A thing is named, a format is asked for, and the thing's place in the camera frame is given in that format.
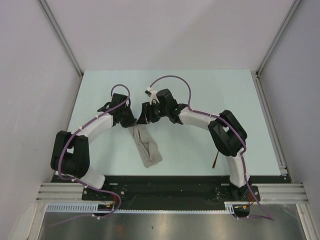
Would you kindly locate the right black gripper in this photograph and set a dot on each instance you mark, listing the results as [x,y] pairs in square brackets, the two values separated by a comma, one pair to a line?
[146,116]

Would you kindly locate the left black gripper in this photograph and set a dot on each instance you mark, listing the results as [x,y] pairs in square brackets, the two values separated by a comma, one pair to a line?
[131,121]

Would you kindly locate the grey cloth napkin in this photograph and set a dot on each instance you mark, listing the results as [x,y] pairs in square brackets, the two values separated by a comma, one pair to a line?
[147,147]

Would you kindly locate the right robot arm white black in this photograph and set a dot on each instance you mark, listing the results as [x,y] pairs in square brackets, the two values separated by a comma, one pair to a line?
[228,135]

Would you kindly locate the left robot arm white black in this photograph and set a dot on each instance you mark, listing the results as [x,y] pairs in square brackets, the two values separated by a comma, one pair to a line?
[71,150]

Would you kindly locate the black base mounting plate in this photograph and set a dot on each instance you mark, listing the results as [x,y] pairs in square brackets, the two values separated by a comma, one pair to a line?
[175,193]

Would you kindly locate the copper fork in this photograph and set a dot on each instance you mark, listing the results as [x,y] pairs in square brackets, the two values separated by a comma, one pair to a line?
[215,160]

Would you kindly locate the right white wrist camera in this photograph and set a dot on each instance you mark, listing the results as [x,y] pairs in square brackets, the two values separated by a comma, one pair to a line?
[152,94]

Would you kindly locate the left aluminium corner post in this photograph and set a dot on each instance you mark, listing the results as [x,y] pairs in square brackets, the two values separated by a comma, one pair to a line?
[49,15]

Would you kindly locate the aluminium corner post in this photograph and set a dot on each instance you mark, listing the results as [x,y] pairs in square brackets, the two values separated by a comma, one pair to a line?
[294,8]
[49,15]

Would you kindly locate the aluminium front rail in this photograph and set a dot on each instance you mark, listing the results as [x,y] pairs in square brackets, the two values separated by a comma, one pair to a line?
[273,193]

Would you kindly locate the right aluminium corner post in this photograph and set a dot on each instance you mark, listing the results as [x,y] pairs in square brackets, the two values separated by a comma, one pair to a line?
[294,8]

